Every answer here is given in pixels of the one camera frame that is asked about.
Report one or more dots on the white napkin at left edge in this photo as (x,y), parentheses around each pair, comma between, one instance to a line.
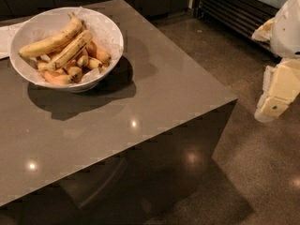
(7,33)

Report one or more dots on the long yellow banana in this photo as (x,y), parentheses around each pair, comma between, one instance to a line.
(71,50)
(54,42)

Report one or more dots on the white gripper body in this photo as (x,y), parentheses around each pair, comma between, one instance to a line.
(287,32)

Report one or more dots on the dark appliance with vent grille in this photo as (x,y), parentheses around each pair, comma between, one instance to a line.
(242,16)

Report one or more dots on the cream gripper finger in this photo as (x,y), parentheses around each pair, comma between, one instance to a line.
(263,33)
(280,87)

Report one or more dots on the long top yellow banana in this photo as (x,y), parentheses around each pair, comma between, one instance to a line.
(54,42)

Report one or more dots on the middle small banana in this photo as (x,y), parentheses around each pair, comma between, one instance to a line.
(73,70)

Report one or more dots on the bottom left small banana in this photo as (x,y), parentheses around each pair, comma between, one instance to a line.
(56,78)

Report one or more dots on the small banana right of centre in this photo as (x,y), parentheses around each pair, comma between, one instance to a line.
(93,63)

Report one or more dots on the right small orange banana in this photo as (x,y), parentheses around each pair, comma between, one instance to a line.
(95,51)

